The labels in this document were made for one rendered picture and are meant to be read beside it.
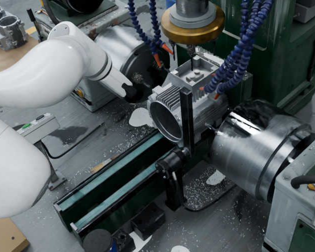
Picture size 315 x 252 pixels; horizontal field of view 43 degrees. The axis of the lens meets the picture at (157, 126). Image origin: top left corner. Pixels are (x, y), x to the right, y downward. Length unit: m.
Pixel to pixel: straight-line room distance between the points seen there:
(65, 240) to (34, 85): 0.83
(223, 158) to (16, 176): 0.65
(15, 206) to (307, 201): 0.62
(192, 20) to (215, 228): 0.63
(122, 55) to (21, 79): 0.80
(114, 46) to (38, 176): 0.87
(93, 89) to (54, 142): 0.26
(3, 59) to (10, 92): 2.84
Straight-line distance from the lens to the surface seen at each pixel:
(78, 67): 0.64
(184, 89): 1.04
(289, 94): 1.51
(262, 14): 0.96
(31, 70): 0.60
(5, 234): 1.35
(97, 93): 1.65
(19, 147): 0.61
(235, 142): 1.08
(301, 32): 1.35
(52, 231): 1.39
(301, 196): 0.96
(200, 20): 1.10
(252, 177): 1.07
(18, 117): 1.80
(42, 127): 1.31
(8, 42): 3.49
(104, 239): 0.83
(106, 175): 1.31
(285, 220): 1.08
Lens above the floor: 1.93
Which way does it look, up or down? 46 degrees down
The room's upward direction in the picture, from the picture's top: 8 degrees counter-clockwise
